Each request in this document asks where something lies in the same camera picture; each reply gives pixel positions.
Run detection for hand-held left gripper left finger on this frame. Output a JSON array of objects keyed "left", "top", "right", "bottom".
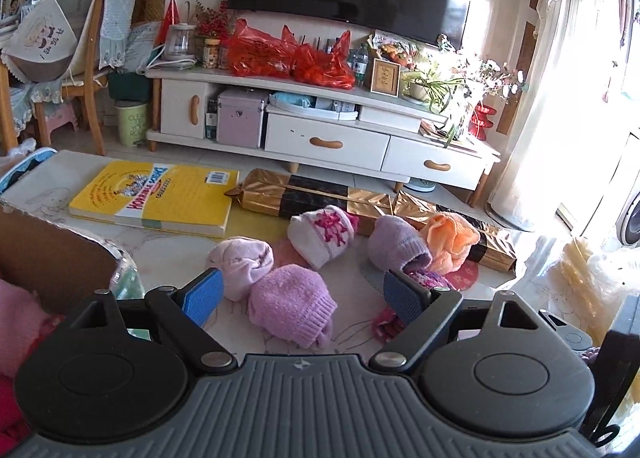
[{"left": 37, "top": 267, "right": 239, "bottom": 374}]

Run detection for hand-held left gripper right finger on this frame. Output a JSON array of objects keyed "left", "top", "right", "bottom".
[{"left": 369, "top": 269, "right": 557, "bottom": 374}]

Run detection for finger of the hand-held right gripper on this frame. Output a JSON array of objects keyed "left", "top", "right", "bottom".
[{"left": 538, "top": 309, "right": 596, "bottom": 352}]

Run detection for pale pink sock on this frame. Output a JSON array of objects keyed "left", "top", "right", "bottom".
[{"left": 207, "top": 236, "right": 275, "bottom": 302}]

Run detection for mauve ribbed sock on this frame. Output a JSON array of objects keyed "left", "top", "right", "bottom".
[{"left": 367, "top": 214, "right": 432, "bottom": 273}]

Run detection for orange sock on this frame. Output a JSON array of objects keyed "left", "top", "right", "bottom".
[{"left": 419, "top": 212, "right": 481, "bottom": 275}]

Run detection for pink purple knitted sock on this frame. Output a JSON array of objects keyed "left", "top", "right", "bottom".
[{"left": 248, "top": 264, "right": 338, "bottom": 349}]

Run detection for white hat with pink flower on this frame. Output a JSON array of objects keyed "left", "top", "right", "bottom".
[{"left": 287, "top": 204, "right": 360, "bottom": 269}]

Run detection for cardboard box with green print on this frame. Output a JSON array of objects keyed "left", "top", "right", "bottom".
[{"left": 0, "top": 203, "right": 146, "bottom": 444}]

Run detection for pink fluffy sock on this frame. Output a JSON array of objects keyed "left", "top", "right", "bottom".
[{"left": 0, "top": 278, "right": 66, "bottom": 379}]

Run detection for hot pink sock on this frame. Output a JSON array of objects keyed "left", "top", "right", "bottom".
[{"left": 0, "top": 373, "right": 31, "bottom": 444}]

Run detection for white patterned desktop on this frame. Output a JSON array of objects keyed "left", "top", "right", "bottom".
[{"left": 0, "top": 150, "right": 640, "bottom": 458}]

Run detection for cream plush cloth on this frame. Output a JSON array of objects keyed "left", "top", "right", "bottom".
[{"left": 545, "top": 235, "right": 640, "bottom": 344}]

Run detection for gold and black package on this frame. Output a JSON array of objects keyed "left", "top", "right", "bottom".
[
  {"left": 392, "top": 190, "right": 518, "bottom": 273},
  {"left": 224, "top": 169, "right": 396, "bottom": 226}
]

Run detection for yellow book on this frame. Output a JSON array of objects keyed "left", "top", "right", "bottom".
[{"left": 68, "top": 160, "right": 240, "bottom": 239}]

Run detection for white washing machine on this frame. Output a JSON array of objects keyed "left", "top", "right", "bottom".
[{"left": 620, "top": 185, "right": 640, "bottom": 251}]

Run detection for stack of magazines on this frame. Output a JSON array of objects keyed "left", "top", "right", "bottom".
[{"left": 419, "top": 120, "right": 481, "bottom": 153}]

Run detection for pink storage case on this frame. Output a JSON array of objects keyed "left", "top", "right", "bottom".
[{"left": 216, "top": 88, "right": 270, "bottom": 149}]

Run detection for light green waste bin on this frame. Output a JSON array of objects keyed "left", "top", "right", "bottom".
[{"left": 115, "top": 100, "right": 150, "bottom": 146}]

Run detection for white television cabinet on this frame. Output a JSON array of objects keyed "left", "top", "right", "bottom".
[{"left": 145, "top": 65, "right": 502, "bottom": 209}]

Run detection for potted spider plant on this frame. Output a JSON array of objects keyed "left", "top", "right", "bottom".
[{"left": 400, "top": 70, "right": 481, "bottom": 149}]

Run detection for wooden framed picture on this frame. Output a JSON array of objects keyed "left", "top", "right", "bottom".
[{"left": 370, "top": 58, "right": 402, "bottom": 97}]

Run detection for blue and white object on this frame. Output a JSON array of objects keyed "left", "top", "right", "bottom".
[{"left": 0, "top": 147, "right": 58, "bottom": 195}]

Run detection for pink stool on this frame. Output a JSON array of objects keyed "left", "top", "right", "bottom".
[{"left": 34, "top": 100, "right": 81, "bottom": 147}]

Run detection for green label water bottle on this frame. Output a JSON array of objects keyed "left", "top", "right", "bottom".
[{"left": 350, "top": 42, "right": 370, "bottom": 82}]

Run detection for wooden chair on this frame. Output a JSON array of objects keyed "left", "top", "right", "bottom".
[{"left": 62, "top": 0, "right": 138, "bottom": 156}]

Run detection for snack jar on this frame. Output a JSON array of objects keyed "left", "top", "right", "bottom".
[{"left": 202, "top": 39, "right": 222, "bottom": 69}]

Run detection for red plastic bag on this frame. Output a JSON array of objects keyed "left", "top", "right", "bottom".
[
  {"left": 227, "top": 19, "right": 296, "bottom": 78},
  {"left": 281, "top": 26, "right": 357, "bottom": 90}
]

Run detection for white curtain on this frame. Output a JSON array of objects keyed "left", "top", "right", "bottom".
[{"left": 487, "top": 0, "right": 640, "bottom": 233}]

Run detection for wrapped gift basket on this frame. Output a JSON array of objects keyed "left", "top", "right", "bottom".
[{"left": 367, "top": 30, "right": 426, "bottom": 69}]

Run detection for glass electric kettle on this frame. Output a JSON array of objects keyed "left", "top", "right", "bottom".
[{"left": 164, "top": 22, "right": 198, "bottom": 69}]

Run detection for pale quilted cushion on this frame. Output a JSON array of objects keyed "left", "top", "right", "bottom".
[{"left": 122, "top": 20, "right": 163, "bottom": 73}]

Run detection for red berry branches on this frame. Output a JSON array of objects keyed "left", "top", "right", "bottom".
[{"left": 194, "top": 0, "right": 236, "bottom": 41}]

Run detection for small red flag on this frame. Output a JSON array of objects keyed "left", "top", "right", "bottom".
[{"left": 154, "top": 0, "right": 182, "bottom": 48}]

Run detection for blue lace chair cover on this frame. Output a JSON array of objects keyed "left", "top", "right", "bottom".
[{"left": 100, "top": 0, "right": 137, "bottom": 69}]

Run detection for cartoon print chair cover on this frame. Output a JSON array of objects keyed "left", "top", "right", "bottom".
[{"left": 0, "top": 0, "right": 78, "bottom": 81}]

